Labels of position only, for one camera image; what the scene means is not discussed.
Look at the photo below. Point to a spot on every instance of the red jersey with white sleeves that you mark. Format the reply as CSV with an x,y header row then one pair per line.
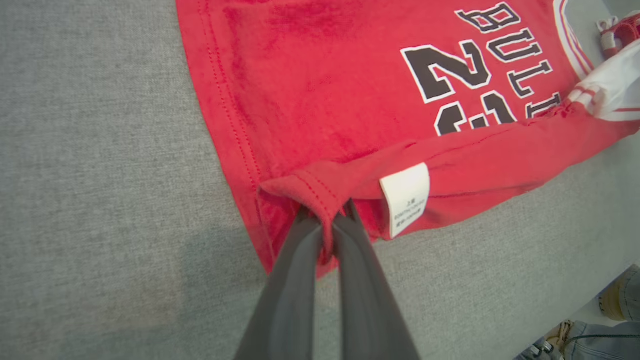
x,y
325,90

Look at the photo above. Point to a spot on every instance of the grey fabric sofa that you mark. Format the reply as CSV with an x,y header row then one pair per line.
x,y
100,175

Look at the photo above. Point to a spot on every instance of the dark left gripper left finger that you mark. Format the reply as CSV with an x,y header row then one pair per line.
x,y
285,310

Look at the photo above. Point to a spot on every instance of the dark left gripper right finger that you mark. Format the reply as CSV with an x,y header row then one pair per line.
x,y
367,310

